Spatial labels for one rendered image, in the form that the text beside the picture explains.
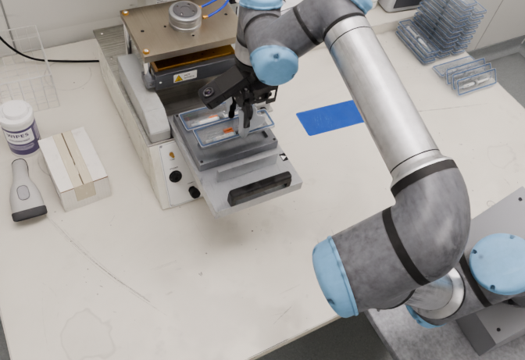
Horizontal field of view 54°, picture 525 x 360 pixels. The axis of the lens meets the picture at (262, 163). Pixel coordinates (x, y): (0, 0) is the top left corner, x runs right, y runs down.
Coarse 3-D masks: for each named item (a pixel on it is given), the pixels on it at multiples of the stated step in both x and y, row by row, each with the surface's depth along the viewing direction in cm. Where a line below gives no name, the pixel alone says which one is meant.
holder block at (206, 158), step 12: (180, 132) 122; (192, 132) 121; (264, 132) 125; (192, 144) 119; (228, 144) 122; (240, 144) 123; (252, 144) 121; (264, 144) 122; (276, 144) 124; (192, 156) 119; (204, 156) 119; (216, 156) 118; (228, 156) 118; (240, 156) 120; (204, 168) 117
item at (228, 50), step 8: (216, 48) 131; (224, 48) 131; (232, 48) 131; (176, 56) 127; (184, 56) 127; (192, 56) 128; (200, 56) 128; (208, 56) 128; (216, 56) 129; (152, 64) 127; (160, 64) 125; (168, 64) 125; (176, 64) 125; (184, 64) 126
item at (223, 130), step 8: (264, 112) 122; (224, 120) 119; (232, 120) 119; (272, 120) 121; (200, 128) 116; (208, 128) 117; (216, 128) 117; (224, 128) 117; (232, 128) 118; (256, 128) 118; (200, 136) 115; (208, 136) 115; (216, 136) 116; (224, 136) 116; (232, 136) 116; (208, 144) 114
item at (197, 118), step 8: (224, 104) 127; (184, 112) 123; (192, 112) 124; (200, 112) 124; (208, 112) 124; (216, 112) 125; (224, 112) 125; (184, 120) 122; (192, 120) 122; (200, 120) 123; (208, 120) 123; (216, 120) 123; (192, 128) 121
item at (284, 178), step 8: (272, 176) 114; (280, 176) 115; (288, 176) 115; (248, 184) 112; (256, 184) 113; (264, 184) 113; (272, 184) 114; (280, 184) 116; (288, 184) 117; (232, 192) 111; (240, 192) 111; (248, 192) 112; (256, 192) 113; (232, 200) 111
